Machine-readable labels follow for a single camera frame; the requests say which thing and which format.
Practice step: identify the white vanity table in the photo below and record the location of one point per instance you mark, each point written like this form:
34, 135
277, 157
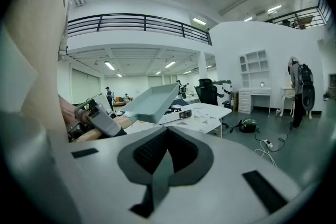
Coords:
287, 93

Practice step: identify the black balcony railing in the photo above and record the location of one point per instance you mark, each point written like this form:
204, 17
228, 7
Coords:
144, 22
309, 15

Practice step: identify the orange sofa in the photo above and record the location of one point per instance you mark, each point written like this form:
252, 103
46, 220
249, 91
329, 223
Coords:
120, 100

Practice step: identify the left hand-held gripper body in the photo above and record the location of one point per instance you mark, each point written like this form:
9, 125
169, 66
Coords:
78, 132

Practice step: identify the person's left hand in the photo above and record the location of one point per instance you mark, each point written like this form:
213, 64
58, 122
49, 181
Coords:
68, 112

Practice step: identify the white power strip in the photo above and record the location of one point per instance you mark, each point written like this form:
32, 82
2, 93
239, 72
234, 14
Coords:
267, 143

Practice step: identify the black office chair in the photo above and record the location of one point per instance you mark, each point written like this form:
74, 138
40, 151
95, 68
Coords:
207, 91

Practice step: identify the white microwave oven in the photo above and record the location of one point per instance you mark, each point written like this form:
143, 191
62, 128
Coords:
170, 118

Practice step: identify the person's beige shirt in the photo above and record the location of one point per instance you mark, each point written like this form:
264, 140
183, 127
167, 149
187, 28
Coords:
39, 34

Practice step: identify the white desk with drawers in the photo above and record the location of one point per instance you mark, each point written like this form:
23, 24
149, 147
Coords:
252, 98

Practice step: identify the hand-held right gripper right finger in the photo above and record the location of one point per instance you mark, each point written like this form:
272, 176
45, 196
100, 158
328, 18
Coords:
191, 157

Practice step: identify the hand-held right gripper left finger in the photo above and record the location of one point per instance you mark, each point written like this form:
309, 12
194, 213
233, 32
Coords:
143, 154

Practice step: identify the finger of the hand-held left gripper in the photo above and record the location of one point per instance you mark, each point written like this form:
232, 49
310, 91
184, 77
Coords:
105, 124

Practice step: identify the white shelf unit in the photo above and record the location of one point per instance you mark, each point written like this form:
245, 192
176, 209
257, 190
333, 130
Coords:
253, 66

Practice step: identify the ceiling tube light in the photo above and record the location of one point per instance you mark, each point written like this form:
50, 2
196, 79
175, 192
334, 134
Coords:
170, 64
109, 65
199, 21

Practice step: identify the triangle patterned table mat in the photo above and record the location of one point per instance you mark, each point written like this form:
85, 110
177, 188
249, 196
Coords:
202, 119

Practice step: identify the white black machine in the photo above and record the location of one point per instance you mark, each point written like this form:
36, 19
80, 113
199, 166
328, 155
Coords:
223, 89

